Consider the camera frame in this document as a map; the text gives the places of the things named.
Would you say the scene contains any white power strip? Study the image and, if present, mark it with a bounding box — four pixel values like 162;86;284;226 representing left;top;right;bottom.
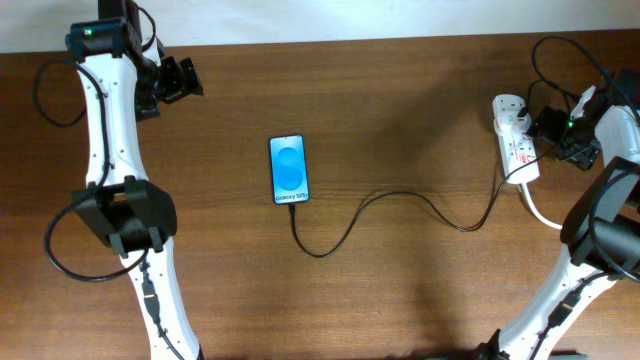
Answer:
494;113;540;185

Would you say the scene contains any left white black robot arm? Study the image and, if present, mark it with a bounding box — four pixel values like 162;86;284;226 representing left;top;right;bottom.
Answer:
66;15;204;359

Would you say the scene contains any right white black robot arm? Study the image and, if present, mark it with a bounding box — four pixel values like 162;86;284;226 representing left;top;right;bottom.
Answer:
472;69;639;360

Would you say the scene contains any black USB charging cable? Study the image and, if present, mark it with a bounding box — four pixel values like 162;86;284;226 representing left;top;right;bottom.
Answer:
288;78;572;259

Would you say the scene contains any blue screen Galaxy smartphone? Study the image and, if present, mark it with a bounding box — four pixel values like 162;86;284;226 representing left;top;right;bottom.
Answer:
269;135;311;205

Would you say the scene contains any white USB charger plug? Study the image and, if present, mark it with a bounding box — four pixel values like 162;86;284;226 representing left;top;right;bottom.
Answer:
492;94;531;135

